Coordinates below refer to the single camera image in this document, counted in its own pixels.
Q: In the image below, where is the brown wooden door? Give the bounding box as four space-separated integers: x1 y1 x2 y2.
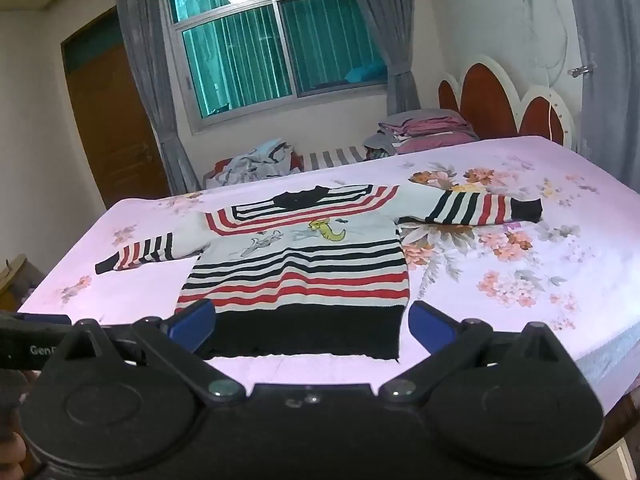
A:
61 5 171 209

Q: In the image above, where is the colourful printed cloth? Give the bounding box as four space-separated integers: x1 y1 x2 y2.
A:
364 141 399 159

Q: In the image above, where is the wooden bed frame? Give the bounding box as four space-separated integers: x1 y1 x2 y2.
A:
590 387 640 463

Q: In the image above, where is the stack of folded pink clothes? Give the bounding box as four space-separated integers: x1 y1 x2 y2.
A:
370 109 482 157

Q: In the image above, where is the grey curtain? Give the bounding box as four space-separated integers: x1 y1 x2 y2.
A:
347 0 422 116
111 0 201 194

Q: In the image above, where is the grey mosquito net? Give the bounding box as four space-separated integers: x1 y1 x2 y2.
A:
562 0 640 193

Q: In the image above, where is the person's left hand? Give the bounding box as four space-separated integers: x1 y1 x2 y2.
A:
0 427 28 480

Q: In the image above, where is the pink floral bed sheet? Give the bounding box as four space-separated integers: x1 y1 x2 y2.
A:
17 135 640 416

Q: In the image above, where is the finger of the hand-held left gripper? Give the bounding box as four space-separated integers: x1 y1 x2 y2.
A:
0 311 74 332

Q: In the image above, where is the grey striped cloth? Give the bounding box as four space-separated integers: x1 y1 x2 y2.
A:
299 145 373 172

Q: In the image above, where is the white cable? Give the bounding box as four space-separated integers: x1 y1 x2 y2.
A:
522 0 572 69

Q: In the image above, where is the scalloped brown headboard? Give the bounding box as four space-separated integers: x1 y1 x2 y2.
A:
438 55 577 153

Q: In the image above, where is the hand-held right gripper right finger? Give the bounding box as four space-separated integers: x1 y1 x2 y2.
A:
378 301 581 404

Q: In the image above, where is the teal cloth on windowsill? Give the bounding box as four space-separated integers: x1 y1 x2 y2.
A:
346 64 389 85

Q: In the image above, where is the window with teal glass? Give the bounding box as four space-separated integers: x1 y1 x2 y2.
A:
162 0 396 133

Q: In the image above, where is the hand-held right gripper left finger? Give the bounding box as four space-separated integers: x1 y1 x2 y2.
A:
47 299 247 404

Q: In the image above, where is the wooden furniture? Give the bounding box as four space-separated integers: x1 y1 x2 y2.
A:
0 254 47 313

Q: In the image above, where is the pile of grey clothes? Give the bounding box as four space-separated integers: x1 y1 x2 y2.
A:
215 139 297 189

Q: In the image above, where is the striped knit sweater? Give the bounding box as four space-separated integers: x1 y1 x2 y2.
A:
95 185 544 361

